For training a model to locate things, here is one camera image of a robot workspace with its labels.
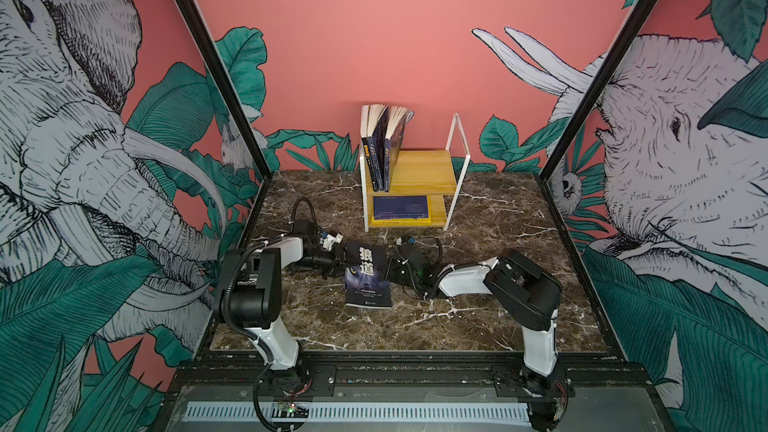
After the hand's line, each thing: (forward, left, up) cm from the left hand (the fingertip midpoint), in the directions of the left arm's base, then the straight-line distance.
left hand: (358, 261), depth 88 cm
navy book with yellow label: (+21, -11, -1) cm, 23 cm away
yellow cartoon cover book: (+16, -15, -3) cm, 23 cm away
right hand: (-1, -4, -4) cm, 6 cm away
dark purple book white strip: (-4, -2, -4) cm, 6 cm away
